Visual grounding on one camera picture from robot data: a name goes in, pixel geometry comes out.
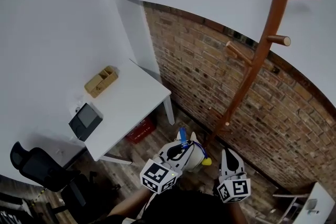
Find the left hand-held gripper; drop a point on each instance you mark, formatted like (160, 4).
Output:
(157, 177)

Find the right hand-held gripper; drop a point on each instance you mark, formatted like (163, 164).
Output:
(233, 190)

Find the yellow plush charm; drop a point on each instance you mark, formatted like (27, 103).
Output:
(206, 161)

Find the brown wooden coat rack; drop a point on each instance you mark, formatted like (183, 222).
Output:
(270, 34)

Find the person's left forearm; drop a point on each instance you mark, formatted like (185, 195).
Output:
(131, 203)

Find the person's right forearm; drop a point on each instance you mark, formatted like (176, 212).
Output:
(237, 213)

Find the red storage box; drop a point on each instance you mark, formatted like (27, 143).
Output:
(141, 132)

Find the person's black shirt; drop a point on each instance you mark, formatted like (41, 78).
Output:
(183, 209)

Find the white desk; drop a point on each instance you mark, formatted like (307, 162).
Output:
(131, 112)

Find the light wooden chair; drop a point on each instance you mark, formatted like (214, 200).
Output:
(288, 196)

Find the small white device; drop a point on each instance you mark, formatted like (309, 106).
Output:
(311, 206)

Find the black box device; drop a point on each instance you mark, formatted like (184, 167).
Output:
(85, 122)

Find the wooden desk organizer box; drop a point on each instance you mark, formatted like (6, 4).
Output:
(101, 82)

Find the black mesh office chair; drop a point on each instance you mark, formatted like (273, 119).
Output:
(44, 173)

